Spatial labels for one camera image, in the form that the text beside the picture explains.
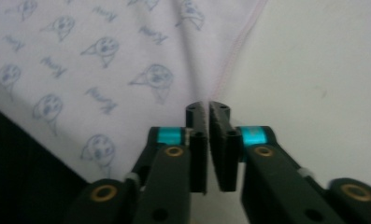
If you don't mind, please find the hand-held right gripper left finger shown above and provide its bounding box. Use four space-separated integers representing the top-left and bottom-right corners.
132 102 209 224

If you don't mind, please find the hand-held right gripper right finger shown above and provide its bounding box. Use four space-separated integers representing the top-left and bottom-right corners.
208 101 346 224

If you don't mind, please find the lilac printed towel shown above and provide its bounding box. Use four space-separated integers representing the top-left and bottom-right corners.
0 0 268 185

